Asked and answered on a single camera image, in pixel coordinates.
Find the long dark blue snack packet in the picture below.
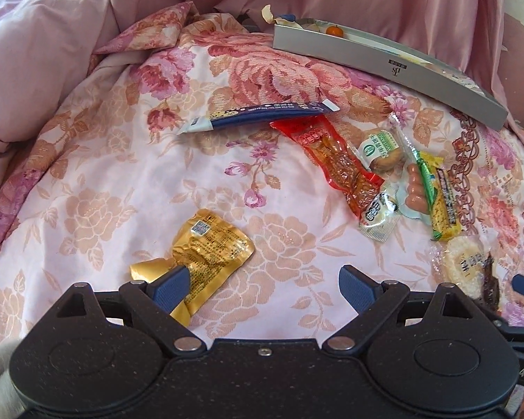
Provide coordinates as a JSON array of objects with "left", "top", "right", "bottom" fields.
[{"left": 177, "top": 100, "right": 339, "bottom": 134}]

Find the gold foil snack packet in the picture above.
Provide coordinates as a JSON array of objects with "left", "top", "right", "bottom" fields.
[{"left": 130, "top": 208, "right": 255, "bottom": 327}]

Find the small white candy packet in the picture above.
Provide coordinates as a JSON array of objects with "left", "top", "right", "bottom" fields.
[{"left": 359, "top": 183, "right": 402, "bottom": 243}]

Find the yellow green cracker packet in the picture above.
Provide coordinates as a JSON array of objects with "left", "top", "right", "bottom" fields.
[{"left": 418, "top": 150, "right": 464, "bottom": 242}]

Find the grey cardboard box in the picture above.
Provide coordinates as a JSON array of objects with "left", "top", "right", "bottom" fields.
[{"left": 273, "top": 16, "right": 509, "bottom": 131}]

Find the round rice cracker packet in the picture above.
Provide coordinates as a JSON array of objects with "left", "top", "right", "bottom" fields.
[{"left": 428, "top": 233, "right": 501, "bottom": 302}]

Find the clear sausage skewer packet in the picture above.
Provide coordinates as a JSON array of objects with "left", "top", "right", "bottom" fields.
[{"left": 388, "top": 111, "right": 433, "bottom": 223}]

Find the green label pastry packet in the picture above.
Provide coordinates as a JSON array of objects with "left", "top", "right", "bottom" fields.
[{"left": 358, "top": 127, "right": 407, "bottom": 175}]

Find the pink quilt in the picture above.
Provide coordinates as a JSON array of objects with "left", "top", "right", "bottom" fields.
[{"left": 0, "top": 0, "right": 125, "bottom": 158}]

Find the red clear snack packet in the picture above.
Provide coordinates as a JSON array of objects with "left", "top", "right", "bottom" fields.
[{"left": 270, "top": 118, "right": 386, "bottom": 219}]

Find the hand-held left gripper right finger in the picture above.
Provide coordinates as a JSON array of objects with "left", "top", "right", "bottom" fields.
[{"left": 322, "top": 265, "right": 472, "bottom": 354}]

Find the dark brown strip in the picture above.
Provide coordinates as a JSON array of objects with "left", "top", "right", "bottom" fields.
[{"left": 480, "top": 253, "right": 504, "bottom": 313}]

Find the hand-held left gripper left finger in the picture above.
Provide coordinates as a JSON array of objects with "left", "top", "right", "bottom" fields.
[{"left": 57, "top": 265, "right": 204, "bottom": 356}]

